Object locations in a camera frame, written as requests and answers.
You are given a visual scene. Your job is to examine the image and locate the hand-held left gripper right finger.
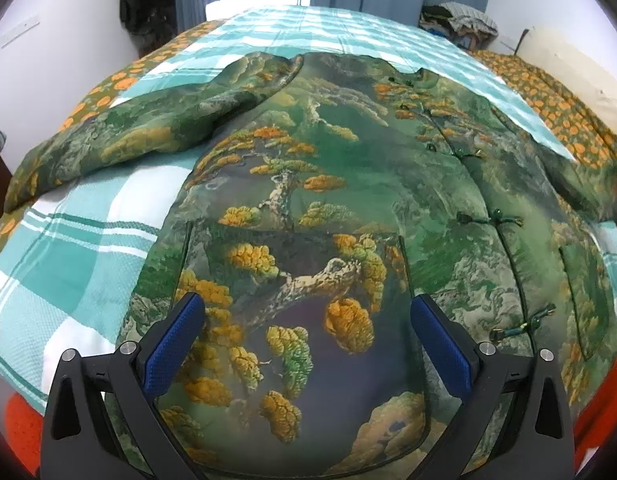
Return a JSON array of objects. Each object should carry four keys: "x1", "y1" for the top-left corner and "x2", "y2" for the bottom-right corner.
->
[{"x1": 409, "y1": 294, "x2": 575, "y2": 480}]

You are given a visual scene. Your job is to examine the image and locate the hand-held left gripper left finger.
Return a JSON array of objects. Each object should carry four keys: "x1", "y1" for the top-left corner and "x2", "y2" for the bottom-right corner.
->
[{"x1": 41, "y1": 291, "x2": 209, "y2": 480}]

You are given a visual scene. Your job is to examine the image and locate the green tree print jacket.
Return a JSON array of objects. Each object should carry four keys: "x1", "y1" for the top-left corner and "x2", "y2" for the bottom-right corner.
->
[{"x1": 3, "y1": 50, "x2": 617, "y2": 480}]

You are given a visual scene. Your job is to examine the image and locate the pile of clothes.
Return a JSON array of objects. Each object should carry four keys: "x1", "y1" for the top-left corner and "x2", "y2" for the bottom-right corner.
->
[{"x1": 419, "y1": 2, "x2": 500, "y2": 52}]

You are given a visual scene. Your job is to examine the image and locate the dark hanging clothes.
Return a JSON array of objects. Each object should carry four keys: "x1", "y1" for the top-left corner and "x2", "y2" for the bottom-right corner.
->
[{"x1": 119, "y1": 0, "x2": 179, "y2": 59}]

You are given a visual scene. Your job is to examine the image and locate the teal plaid blanket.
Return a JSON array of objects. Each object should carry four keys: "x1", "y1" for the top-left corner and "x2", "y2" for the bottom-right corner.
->
[{"x1": 0, "y1": 4, "x2": 617, "y2": 416}]

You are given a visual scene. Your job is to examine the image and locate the orange red cloth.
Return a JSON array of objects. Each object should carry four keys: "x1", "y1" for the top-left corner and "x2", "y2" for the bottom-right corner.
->
[
  {"x1": 2, "y1": 392, "x2": 50, "y2": 477},
  {"x1": 572, "y1": 382, "x2": 617, "y2": 463}
]

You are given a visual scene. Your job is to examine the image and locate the orange floral quilt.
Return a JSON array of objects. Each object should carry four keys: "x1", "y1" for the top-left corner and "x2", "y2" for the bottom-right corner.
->
[{"x1": 0, "y1": 19, "x2": 617, "y2": 267}]

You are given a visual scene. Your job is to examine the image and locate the white wall trunking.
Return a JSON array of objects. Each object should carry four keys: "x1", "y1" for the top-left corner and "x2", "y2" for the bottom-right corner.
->
[{"x1": 0, "y1": 15, "x2": 40, "y2": 47}]

